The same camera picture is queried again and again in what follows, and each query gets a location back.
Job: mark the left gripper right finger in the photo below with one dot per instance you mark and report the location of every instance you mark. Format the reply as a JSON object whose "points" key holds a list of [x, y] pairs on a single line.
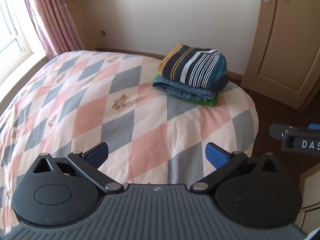
{"points": [[227, 165]]}

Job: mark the pink curtain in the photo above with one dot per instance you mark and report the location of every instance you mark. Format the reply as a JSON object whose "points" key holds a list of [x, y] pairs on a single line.
{"points": [[54, 26]]}

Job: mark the pink grey checkered quilt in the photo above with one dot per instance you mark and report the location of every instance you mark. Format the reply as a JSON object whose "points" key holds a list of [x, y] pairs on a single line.
{"points": [[82, 98]]}

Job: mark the white cabinet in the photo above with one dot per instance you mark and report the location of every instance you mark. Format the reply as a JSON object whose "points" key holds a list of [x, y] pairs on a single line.
{"points": [[309, 215]]}

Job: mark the white framed window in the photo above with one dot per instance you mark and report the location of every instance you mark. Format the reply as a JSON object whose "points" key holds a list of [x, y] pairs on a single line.
{"points": [[14, 48]]}

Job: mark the folded blue jeans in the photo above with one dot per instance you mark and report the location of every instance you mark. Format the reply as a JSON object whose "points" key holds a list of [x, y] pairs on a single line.
{"points": [[185, 91]]}

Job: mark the navy striped shirt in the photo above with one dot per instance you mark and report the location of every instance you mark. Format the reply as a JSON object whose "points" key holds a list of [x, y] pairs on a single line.
{"points": [[196, 67]]}

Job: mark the beige wooden door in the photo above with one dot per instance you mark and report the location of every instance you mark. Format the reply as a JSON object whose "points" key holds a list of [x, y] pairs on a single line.
{"points": [[284, 61]]}

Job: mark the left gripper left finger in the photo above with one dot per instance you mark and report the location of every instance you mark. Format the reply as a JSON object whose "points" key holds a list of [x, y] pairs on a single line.
{"points": [[87, 164]]}

